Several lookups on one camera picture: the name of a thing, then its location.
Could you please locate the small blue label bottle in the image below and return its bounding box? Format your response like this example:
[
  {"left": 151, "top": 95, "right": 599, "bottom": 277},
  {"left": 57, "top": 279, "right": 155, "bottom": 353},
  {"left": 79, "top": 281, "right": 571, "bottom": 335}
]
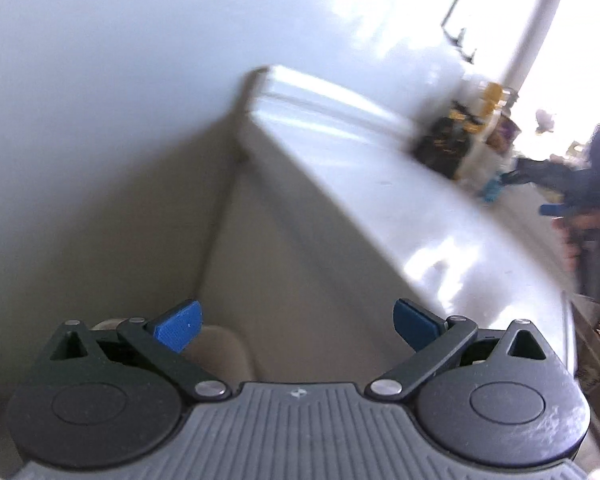
[{"left": 479, "top": 172, "right": 505, "bottom": 204}]

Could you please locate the hanging garlic bunch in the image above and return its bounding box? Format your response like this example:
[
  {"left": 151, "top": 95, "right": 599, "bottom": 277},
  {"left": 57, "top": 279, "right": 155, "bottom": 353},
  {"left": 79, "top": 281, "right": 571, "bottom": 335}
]
[{"left": 535, "top": 110, "right": 555, "bottom": 134}]

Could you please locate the purple instant noodle cup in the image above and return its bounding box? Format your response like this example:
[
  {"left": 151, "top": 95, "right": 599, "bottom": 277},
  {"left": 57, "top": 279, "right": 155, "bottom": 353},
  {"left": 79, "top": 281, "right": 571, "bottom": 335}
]
[{"left": 486, "top": 115, "right": 520, "bottom": 156}]

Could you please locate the yellow cap white bottle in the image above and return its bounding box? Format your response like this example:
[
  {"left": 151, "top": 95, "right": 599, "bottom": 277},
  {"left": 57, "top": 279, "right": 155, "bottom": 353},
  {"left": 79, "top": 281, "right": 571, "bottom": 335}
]
[{"left": 456, "top": 81, "right": 506, "bottom": 181}]

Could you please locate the black bottle gold collar right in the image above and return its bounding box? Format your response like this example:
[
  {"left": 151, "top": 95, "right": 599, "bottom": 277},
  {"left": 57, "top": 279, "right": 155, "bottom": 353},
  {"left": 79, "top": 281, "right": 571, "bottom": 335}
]
[{"left": 444, "top": 112, "right": 483, "bottom": 180}]

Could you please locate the black bottle gold collar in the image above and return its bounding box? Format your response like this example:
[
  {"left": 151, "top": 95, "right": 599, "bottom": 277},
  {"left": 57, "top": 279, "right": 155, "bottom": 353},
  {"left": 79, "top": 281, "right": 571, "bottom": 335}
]
[
  {"left": 413, "top": 114, "right": 462, "bottom": 174},
  {"left": 444, "top": 112, "right": 483, "bottom": 180}
]

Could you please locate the black bottle gold collar left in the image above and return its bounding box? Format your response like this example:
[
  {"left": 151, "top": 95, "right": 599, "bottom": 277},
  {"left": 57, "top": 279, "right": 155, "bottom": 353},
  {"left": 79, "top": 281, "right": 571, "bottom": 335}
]
[{"left": 413, "top": 114, "right": 462, "bottom": 174}]

